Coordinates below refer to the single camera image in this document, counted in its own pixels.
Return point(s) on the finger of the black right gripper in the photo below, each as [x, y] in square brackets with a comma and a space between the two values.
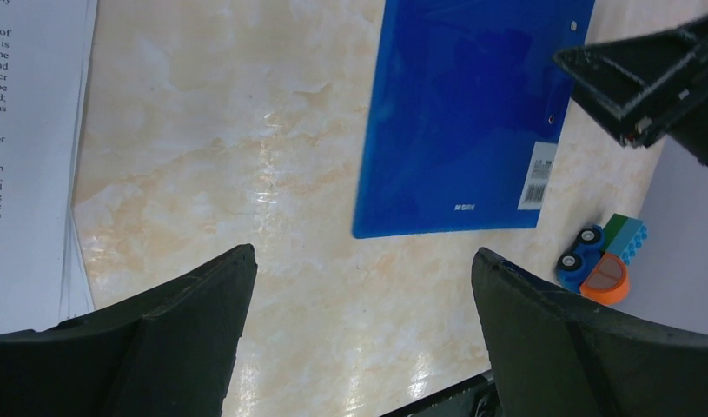
[641, 89]

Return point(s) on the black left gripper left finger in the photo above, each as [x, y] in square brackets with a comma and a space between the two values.
[169, 351]

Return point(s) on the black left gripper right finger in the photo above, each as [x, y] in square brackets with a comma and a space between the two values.
[556, 353]

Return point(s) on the blue plastic file folder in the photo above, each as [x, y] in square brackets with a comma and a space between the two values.
[466, 113]

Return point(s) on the white printed paper stack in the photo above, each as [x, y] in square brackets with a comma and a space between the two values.
[45, 49]

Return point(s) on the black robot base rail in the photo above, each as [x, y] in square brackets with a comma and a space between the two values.
[473, 397]

